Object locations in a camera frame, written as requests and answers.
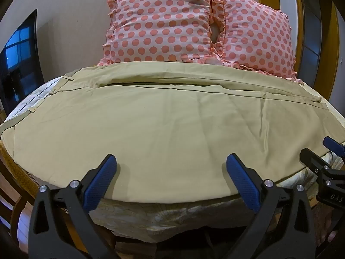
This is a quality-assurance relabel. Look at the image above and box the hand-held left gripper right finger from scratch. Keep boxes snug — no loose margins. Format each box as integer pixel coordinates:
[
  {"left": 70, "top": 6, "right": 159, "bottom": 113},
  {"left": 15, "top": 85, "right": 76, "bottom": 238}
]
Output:
[{"left": 226, "top": 153, "right": 316, "bottom": 259}]

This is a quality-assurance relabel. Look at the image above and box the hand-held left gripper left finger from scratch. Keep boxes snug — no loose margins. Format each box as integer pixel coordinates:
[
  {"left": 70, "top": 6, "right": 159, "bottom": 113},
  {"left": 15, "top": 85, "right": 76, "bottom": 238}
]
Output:
[{"left": 31, "top": 154, "right": 119, "bottom": 259}]

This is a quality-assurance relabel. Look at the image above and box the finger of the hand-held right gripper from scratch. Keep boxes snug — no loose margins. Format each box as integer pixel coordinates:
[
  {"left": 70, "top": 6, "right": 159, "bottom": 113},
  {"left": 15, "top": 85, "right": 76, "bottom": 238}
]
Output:
[
  {"left": 300, "top": 147, "right": 335, "bottom": 174},
  {"left": 323, "top": 136, "right": 345, "bottom": 157}
]

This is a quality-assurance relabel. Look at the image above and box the khaki bed cover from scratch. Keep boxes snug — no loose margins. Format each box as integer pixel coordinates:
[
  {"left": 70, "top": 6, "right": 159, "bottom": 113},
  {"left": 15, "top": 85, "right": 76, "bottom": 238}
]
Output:
[{"left": 0, "top": 62, "right": 338, "bottom": 204}]

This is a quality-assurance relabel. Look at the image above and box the bed with white mattress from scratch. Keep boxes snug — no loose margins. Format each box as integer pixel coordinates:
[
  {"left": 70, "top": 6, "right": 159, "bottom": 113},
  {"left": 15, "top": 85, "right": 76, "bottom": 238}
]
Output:
[{"left": 0, "top": 76, "right": 345, "bottom": 245}]

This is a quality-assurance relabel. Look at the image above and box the wooden chair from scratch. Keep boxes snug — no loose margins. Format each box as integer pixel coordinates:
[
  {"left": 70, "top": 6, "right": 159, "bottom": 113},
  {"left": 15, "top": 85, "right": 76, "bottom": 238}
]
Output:
[{"left": 0, "top": 151, "right": 37, "bottom": 249}]

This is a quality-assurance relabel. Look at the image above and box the yellow-framed glass door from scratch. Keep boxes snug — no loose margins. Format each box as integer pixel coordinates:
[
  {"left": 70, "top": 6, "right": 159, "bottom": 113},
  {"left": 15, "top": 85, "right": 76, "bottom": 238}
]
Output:
[{"left": 256, "top": 0, "right": 340, "bottom": 101}]

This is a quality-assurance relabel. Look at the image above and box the pink polka dot pillow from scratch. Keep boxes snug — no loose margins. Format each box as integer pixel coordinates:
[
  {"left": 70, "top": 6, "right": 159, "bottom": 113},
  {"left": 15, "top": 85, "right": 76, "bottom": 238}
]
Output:
[
  {"left": 97, "top": 0, "right": 225, "bottom": 66},
  {"left": 209, "top": 0, "right": 304, "bottom": 85}
]

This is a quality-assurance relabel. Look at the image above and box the black flat screen television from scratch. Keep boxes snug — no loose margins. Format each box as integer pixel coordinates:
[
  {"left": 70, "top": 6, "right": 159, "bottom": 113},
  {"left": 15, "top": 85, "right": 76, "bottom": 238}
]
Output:
[{"left": 0, "top": 9, "right": 45, "bottom": 109}]

